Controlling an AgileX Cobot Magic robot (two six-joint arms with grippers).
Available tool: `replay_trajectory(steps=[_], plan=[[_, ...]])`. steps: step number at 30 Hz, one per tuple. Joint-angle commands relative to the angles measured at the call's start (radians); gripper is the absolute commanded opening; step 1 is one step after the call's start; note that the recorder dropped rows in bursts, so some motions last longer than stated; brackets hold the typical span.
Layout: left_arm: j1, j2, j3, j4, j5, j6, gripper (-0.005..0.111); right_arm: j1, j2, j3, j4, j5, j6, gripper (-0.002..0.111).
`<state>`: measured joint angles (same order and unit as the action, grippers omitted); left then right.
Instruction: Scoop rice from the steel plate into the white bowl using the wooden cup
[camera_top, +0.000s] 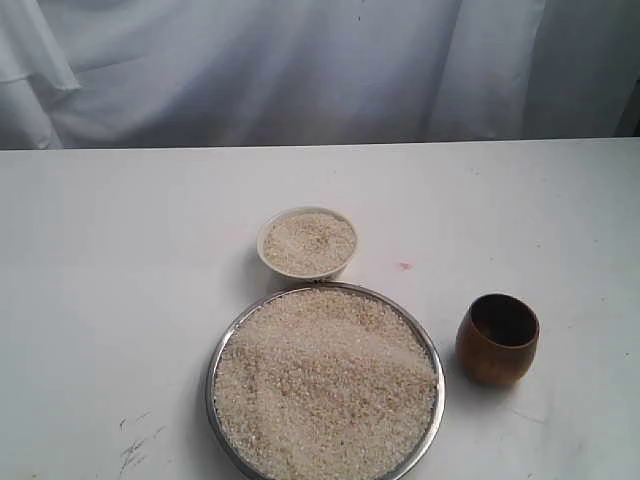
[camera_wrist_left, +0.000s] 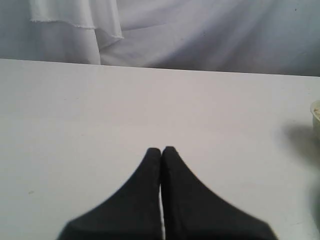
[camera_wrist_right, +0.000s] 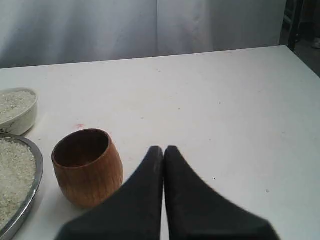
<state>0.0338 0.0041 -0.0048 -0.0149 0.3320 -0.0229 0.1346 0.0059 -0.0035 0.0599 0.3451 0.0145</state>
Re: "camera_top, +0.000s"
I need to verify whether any white fabric backdrop curtain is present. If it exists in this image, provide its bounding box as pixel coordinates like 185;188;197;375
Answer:
1;1;639;149

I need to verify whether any rice pile in tray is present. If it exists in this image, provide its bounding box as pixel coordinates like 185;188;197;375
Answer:
212;288;437;479

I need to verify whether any small white ceramic bowl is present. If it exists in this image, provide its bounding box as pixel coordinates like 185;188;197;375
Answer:
256;205;359;291

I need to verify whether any round metal tray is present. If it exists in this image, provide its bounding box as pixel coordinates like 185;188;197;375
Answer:
203;282;446;479

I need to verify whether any rice in white bowl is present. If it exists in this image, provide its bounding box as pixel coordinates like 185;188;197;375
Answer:
262;211;357;276

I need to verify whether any brown wooden cup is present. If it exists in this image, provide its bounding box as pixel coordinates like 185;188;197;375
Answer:
455;293;540;388

